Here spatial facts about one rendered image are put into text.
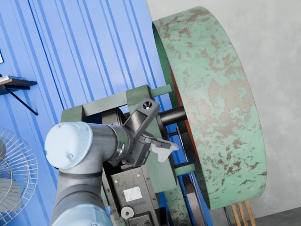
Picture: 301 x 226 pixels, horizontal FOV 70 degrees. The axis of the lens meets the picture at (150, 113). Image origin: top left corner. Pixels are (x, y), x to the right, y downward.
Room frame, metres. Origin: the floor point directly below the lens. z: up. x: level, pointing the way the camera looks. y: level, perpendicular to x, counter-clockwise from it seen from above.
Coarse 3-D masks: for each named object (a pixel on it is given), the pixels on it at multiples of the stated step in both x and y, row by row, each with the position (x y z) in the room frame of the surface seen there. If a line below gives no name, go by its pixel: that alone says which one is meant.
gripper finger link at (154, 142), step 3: (150, 138) 0.53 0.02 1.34; (150, 141) 0.52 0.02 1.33; (153, 141) 0.52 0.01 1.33; (156, 141) 0.53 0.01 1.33; (159, 141) 0.54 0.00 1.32; (150, 144) 0.53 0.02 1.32; (153, 144) 0.53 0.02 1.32; (156, 144) 0.53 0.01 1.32; (159, 144) 0.53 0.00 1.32; (162, 144) 0.54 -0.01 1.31; (165, 144) 0.54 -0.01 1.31; (168, 144) 0.55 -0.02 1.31; (156, 147) 0.53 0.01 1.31; (159, 147) 0.53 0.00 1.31; (162, 147) 0.54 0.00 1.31; (165, 147) 0.55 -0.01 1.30; (168, 147) 0.56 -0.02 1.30
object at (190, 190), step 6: (186, 174) 1.47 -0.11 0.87; (186, 180) 1.33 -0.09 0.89; (186, 186) 1.29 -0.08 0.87; (192, 186) 1.28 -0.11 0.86; (186, 192) 1.26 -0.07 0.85; (192, 192) 1.25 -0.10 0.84; (192, 198) 1.24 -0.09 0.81; (192, 204) 1.23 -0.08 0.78; (192, 210) 1.22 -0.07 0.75; (198, 210) 1.22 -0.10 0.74; (198, 216) 1.21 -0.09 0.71; (198, 222) 1.20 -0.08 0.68
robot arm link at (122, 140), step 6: (114, 126) 0.44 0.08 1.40; (120, 132) 0.44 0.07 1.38; (120, 138) 0.43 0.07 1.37; (126, 138) 0.45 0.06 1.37; (120, 144) 0.43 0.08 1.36; (126, 144) 0.45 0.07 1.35; (120, 150) 0.43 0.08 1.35; (126, 150) 0.45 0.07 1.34; (114, 156) 0.43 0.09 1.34; (120, 156) 0.45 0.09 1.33
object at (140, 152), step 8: (128, 136) 0.46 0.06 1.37; (144, 136) 0.52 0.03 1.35; (152, 136) 0.54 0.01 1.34; (128, 144) 0.46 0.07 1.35; (136, 144) 0.52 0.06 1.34; (144, 144) 0.51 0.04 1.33; (128, 152) 0.46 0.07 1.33; (136, 152) 0.52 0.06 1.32; (144, 152) 0.54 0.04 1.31; (112, 160) 0.48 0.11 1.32; (120, 160) 0.52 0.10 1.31; (128, 160) 0.53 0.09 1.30; (136, 160) 0.51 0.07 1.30; (144, 160) 0.55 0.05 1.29
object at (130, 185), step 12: (120, 168) 0.97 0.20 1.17; (132, 168) 0.93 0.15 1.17; (120, 180) 0.92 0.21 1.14; (132, 180) 0.92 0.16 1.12; (144, 180) 0.91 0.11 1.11; (120, 192) 0.92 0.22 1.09; (132, 192) 0.92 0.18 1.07; (144, 192) 0.92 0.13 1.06; (120, 204) 0.92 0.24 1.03; (132, 204) 0.92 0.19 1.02; (144, 204) 0.92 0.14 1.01; (132, 216) 0.91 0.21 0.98; (144, 216) 0.89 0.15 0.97; (156, 216) 0.91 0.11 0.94
